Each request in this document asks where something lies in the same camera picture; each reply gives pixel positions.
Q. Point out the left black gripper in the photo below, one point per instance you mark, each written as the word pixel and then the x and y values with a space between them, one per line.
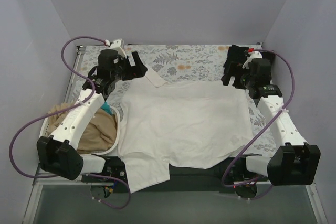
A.
pixel 130 67

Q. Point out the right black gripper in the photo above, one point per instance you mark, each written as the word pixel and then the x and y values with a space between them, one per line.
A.
pixel 234 69

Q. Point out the white t shirt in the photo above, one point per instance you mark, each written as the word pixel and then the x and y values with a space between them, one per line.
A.
pixel 193 124

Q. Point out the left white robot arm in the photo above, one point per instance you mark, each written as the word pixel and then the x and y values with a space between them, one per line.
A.
pixel 58 151

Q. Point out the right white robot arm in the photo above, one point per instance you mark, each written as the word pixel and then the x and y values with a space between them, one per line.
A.
pixel 295 161

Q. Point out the black folded t shirt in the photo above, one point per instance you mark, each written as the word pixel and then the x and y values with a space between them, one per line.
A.
pixel 237 54

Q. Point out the floral table cloth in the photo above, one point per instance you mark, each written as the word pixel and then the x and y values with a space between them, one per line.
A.
pixel 174 63

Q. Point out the teal cloth item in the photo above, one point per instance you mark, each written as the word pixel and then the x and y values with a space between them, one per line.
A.
pixel 107 108

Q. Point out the beige t shirt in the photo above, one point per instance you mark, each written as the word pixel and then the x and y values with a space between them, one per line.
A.
pixel 99 135

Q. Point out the white laundry basket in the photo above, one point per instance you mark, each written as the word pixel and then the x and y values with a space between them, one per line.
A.
pixel 111 152

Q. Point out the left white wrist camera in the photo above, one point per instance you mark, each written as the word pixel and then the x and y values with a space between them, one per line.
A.
pixel 117 45

